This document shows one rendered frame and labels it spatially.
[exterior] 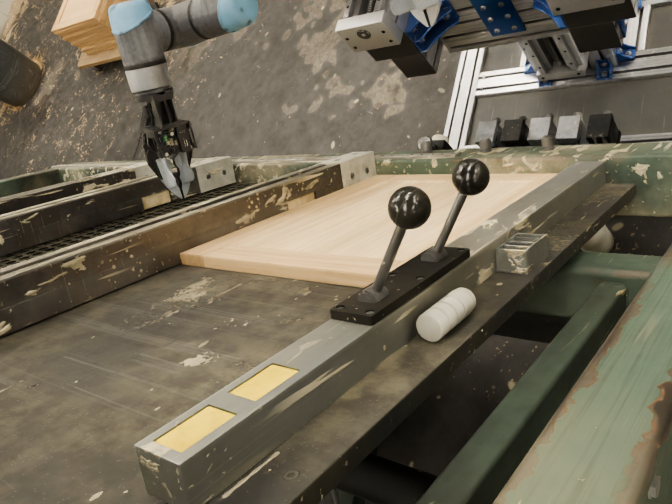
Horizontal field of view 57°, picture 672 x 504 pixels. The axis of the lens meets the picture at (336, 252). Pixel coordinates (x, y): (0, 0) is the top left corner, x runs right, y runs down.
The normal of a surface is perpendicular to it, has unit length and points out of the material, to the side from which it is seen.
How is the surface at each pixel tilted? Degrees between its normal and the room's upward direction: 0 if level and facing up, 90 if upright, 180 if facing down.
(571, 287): 38
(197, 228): 90
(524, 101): 0
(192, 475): 90
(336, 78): 0
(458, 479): 52
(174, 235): 90
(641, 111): 0
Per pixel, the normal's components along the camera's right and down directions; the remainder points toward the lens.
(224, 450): 0.79, 0.07
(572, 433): -0.14, -0.95
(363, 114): -0.56, -0.33
